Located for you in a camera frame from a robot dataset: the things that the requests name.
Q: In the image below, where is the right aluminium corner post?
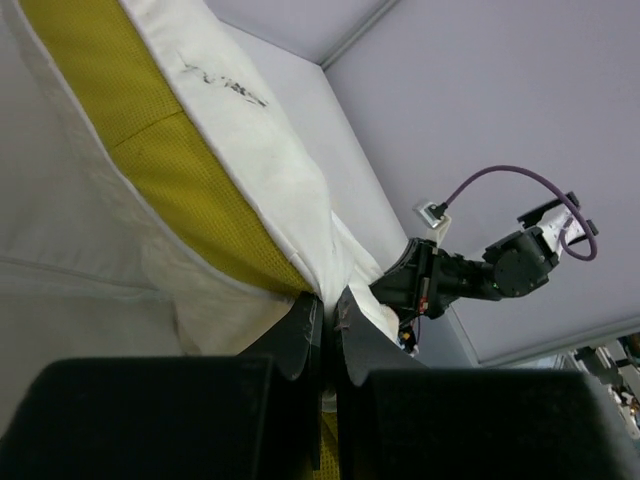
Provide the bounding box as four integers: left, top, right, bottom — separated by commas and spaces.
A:
317, 0, 399, 71

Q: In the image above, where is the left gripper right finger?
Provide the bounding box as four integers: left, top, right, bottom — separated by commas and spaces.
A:
333, 290, 639, 480

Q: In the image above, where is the grey cream frilled pillowcase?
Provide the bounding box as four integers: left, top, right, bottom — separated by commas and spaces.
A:
333, 213, 414, 356

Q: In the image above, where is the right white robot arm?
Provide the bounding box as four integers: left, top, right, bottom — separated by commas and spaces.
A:
371, 199, 587, 326

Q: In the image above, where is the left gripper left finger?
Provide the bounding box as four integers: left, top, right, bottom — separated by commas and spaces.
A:
1, 294, 324, 479

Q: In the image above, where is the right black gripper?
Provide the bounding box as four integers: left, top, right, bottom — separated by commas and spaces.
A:
373, 238, 495, 320

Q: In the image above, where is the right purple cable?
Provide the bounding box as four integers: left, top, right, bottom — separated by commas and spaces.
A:
439, 164, 600, 262

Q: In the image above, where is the white pillow yellow band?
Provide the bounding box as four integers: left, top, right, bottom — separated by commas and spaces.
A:
0, 0, 386, 480

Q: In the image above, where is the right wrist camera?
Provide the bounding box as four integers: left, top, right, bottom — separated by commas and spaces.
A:
413, 201, 452, 246

